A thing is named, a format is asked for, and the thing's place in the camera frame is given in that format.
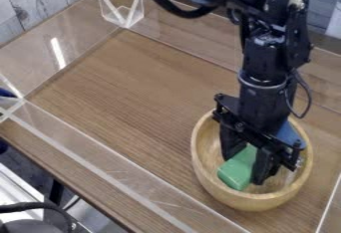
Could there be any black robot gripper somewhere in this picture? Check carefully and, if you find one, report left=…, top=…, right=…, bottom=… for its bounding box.
left=212, top=78, right=307, bottom=185

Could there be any green rectangular block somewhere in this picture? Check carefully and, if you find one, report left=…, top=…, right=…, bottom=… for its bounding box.
left=217, top=144, right=257, bottom=191

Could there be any clear acrylic enclosure wall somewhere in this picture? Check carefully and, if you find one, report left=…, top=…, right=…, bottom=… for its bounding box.
left=0, top=0, right=341, bottom=233

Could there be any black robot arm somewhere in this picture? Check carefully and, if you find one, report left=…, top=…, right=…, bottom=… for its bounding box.
left=154, top=0, right=313, bottom=185

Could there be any black cable lower left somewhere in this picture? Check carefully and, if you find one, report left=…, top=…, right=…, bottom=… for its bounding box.
left=0, top=202, right=75, bottom=233

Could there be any light wooden bowl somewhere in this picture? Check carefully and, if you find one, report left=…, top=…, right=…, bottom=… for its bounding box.
left=190, top=112, right=313, bottom=212

